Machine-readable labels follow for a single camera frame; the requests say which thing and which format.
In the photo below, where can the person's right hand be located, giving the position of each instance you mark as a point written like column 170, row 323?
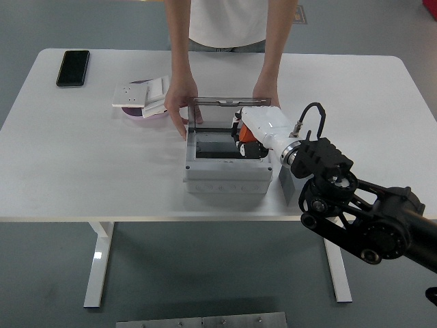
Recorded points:
column 177, row 102

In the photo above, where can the grey plastic junction box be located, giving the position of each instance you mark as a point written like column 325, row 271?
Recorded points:
column 228, row 167

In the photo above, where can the red object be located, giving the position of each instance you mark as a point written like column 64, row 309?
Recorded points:
column 430, row 4

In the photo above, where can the dark floor sign yellow print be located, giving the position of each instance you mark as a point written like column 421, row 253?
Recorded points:
column 300, row 15

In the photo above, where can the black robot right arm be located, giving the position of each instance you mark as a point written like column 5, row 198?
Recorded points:
column 392, row 232

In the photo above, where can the smoky transparent box lid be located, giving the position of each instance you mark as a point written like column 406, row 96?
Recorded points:
column 218, row 100

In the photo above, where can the white wall switch plate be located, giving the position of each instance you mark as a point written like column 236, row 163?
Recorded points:
column 155, row 108
column 158, row 87

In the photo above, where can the grey holder block with hole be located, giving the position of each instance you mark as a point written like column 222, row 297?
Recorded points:
column 286, row 186

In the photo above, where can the person's right forearm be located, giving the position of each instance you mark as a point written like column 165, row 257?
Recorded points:
column 179, row 44

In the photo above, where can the person's left hand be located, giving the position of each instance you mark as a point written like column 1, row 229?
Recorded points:
column 268, row 89

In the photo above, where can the black smartphone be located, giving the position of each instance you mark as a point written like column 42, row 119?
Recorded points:
column 73, row 68

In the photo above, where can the person's left forearm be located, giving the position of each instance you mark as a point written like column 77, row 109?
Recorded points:
column 274, row 44

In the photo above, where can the purple round dish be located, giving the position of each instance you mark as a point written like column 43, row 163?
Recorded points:
column 131, row 112

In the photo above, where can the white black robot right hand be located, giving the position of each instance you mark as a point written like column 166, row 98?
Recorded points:
column 266, row 123

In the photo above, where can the orange cylinder battery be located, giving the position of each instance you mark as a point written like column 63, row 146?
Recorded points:
column 246, row 135

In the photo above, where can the grey metal plate with screws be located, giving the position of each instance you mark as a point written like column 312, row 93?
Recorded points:
column 205, row 321

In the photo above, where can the person's torso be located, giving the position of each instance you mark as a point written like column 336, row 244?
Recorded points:
column 227, row 20

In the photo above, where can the white table leg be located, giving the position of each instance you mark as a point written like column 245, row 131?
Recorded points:
column 97, row 266
column 341, row 280

